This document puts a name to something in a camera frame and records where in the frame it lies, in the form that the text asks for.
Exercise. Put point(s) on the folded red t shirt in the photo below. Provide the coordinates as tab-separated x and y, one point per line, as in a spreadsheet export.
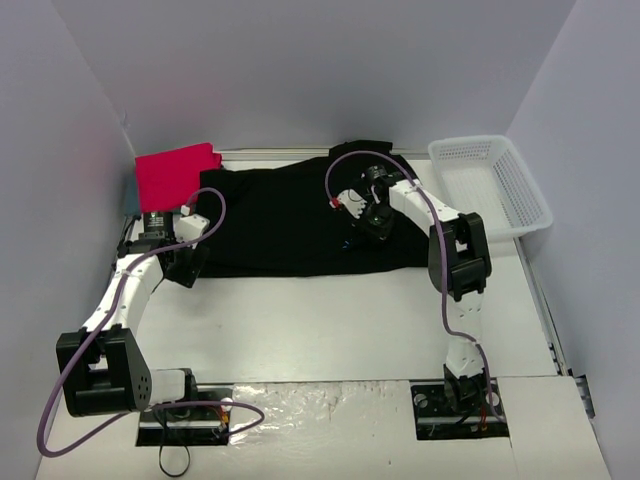
166	180

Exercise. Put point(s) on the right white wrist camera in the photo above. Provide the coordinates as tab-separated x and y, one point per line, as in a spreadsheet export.
349	202

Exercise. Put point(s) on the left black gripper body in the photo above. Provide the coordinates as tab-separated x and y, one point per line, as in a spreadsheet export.
186	265

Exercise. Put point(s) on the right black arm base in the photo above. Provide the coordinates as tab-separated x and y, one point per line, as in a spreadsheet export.
436	420

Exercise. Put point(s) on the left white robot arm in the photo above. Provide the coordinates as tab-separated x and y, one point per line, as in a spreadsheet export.
105	370

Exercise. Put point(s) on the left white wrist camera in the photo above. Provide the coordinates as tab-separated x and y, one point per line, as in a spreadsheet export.
190	226

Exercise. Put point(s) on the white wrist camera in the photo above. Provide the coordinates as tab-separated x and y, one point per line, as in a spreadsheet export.
190	226
349	202

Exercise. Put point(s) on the aluminium table rail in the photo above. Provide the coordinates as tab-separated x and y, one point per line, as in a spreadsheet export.
290	153

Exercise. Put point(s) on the folded teal t shirt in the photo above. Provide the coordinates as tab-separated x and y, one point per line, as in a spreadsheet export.
131	199

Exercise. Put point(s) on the black t shirt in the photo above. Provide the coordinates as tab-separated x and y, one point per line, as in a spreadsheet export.
277	222

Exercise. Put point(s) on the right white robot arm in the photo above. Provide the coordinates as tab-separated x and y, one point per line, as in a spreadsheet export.
459	263

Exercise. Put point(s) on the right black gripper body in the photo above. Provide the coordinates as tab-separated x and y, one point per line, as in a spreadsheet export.
375	220

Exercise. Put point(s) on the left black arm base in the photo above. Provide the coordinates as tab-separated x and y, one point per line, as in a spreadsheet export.
190	426

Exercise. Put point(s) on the white plastic basket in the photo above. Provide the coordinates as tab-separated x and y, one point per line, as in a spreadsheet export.
486	174

